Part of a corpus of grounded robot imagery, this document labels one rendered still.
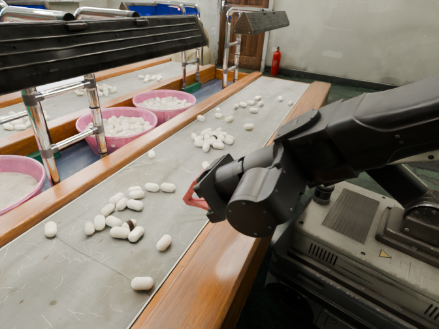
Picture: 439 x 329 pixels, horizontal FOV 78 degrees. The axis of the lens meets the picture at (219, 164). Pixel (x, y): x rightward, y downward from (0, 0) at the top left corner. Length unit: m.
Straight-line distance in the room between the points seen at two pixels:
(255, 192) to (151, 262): 0.30
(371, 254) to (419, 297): 0.16
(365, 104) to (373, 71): 4.98
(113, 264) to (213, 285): 0.19
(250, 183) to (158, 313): 0.24
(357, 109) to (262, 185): 0.12
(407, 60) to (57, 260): 5.13
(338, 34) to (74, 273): 5.03
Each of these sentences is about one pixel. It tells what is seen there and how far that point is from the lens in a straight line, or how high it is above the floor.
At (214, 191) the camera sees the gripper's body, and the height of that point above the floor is 0.92.
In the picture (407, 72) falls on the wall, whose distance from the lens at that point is 5.30.
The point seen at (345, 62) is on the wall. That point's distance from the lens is 5.26.
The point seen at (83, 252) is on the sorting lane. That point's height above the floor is 0.74.
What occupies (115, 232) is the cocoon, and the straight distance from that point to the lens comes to 0.57.
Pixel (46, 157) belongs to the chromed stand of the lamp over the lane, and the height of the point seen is 0.83.
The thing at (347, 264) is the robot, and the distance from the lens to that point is 1.06.
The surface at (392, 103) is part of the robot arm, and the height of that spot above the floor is 1.09.
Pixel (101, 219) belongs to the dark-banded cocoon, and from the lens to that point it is 0.61.
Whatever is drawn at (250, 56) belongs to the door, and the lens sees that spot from 5.55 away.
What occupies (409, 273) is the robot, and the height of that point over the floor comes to 0.47.
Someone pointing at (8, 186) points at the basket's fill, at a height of 0.73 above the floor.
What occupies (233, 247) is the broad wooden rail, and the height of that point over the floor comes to 0.76.
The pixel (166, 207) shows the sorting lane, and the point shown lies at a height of 0.74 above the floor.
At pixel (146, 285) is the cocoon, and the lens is 0.49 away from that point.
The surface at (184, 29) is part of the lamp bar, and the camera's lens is 0.72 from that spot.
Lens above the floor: 1.15
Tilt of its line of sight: 31 degrees down
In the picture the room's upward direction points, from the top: 4 degrees clockwise
